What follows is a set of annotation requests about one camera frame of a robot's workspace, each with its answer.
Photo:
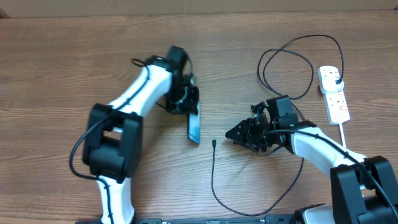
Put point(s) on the blue Galaxy smartphone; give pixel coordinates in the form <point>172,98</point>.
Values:
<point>193,128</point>

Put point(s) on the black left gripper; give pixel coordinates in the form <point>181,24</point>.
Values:
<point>189,106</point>

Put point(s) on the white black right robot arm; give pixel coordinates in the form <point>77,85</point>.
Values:
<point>363,189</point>

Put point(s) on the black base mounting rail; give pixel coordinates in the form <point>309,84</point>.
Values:
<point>214,221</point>

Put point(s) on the white charger plug adapter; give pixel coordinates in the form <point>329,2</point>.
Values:
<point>330,85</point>

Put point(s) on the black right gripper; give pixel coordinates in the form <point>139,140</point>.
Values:
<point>248,135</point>

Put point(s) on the white power strip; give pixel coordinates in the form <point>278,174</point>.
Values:
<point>335,103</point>

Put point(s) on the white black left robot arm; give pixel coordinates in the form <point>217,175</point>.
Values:
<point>109,151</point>

